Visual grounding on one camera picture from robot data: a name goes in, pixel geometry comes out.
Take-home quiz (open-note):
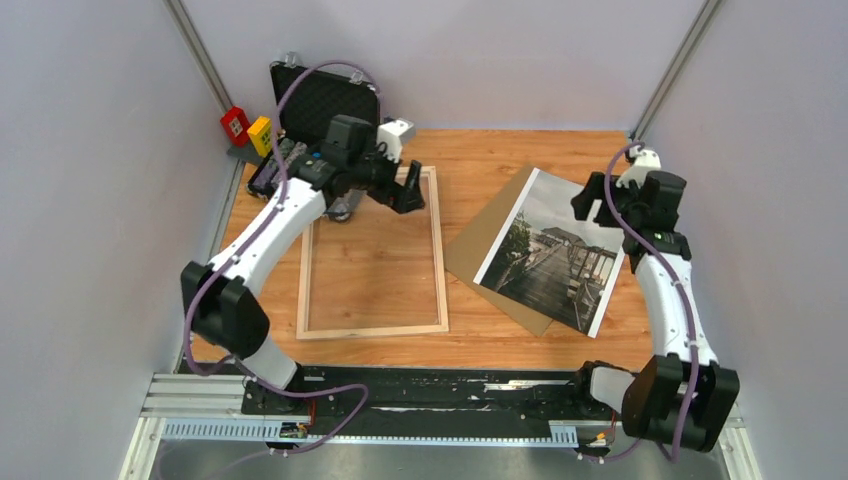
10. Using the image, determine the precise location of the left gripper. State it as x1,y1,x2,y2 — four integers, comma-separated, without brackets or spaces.
349,140,427,215

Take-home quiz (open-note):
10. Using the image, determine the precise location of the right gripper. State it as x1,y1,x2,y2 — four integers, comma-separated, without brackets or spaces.
569,171,641,229

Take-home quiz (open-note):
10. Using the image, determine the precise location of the clear acrylic sheet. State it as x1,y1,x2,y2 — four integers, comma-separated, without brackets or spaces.
307,175,442,329

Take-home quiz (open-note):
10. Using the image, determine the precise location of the brown backing board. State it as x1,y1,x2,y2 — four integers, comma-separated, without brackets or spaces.
444,164,553,337

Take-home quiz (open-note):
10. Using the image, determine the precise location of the black and white photo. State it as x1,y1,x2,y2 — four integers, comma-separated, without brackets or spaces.
473,167,624,338

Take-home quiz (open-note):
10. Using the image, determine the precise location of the light wooden picture frame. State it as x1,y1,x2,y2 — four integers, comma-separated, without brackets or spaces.
295,165,450,342

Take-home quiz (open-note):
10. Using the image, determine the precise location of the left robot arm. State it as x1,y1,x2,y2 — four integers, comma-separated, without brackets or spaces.
180,115,425,413

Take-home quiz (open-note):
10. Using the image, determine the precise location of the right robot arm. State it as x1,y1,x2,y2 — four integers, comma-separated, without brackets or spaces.
570,171,740,452

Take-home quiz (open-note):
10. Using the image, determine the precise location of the yellow toy house block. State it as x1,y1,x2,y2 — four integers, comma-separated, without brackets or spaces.
247,116,273,158

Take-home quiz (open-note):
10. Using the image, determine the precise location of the red toy house block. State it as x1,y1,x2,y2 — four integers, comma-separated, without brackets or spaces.
219,106,251,147

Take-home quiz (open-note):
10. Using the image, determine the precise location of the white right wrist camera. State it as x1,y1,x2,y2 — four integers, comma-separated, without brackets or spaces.
615,146,662,189

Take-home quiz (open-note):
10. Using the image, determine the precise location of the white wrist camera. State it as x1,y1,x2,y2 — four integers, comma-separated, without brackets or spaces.
615,146,662,189
377,118,416,163

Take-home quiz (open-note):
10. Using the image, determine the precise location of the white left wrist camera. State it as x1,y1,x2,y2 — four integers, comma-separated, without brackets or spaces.
377,118,416,163

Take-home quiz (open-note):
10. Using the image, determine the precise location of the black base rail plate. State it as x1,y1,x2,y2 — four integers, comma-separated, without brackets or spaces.
241,365,614,439

